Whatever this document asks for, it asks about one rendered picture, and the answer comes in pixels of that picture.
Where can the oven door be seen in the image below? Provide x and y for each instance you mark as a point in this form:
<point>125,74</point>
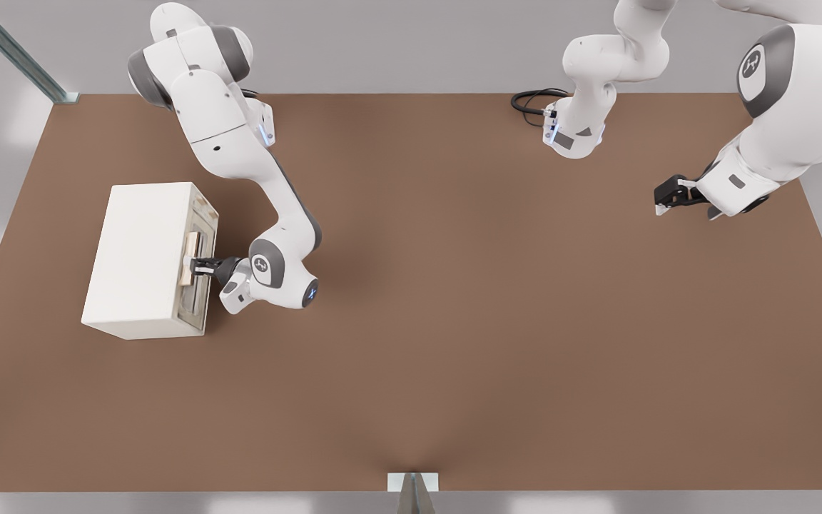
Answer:
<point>200,307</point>

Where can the white oven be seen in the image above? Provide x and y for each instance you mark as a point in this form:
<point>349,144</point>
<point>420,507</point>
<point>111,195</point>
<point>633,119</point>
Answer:
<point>140,257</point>

